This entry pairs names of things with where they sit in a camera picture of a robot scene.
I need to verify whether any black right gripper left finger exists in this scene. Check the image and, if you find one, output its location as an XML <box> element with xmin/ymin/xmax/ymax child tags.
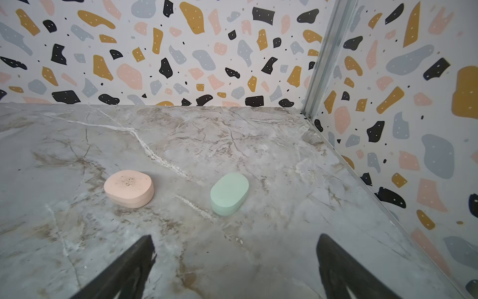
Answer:
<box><xmin>72</xmin><ymin>235</ymin><xmax>156</xmax><ymax>299</ymax></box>

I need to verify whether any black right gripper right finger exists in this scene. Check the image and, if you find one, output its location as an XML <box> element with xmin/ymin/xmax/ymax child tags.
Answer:
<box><xmin>316</xmin><ymin>234</ymin><xmax>399</xmax><ymax>299</ymax></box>

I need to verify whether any mint green earbud charging case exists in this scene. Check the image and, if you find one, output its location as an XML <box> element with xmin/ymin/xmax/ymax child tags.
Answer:
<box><xmin>210</xmin><ymin>173</ymin><xmax>250</xmax><ymax>216</ymax></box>

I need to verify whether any pink earbud charging case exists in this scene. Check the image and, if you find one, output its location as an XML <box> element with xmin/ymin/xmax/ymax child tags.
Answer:
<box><xmin>103</xmin><ymin>170</ymin><xmax>154</xmax><ymax>209</ymax></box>

